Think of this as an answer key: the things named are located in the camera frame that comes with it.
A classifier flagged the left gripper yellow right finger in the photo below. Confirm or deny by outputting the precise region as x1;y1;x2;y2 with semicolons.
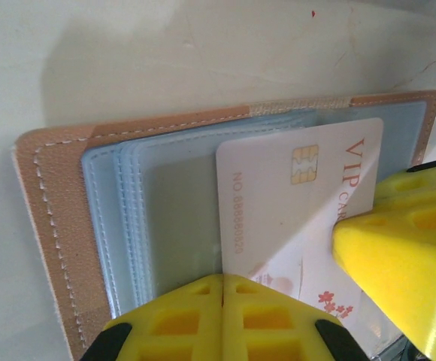
223;275;370;361

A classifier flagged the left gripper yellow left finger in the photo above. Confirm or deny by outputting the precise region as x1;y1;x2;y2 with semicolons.
75;274;224;361

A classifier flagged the white VIP card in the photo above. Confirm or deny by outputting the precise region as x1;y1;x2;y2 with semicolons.
215;117;386;334

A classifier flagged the tan leather card holder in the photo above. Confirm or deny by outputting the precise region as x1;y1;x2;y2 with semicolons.
10;89;436;361

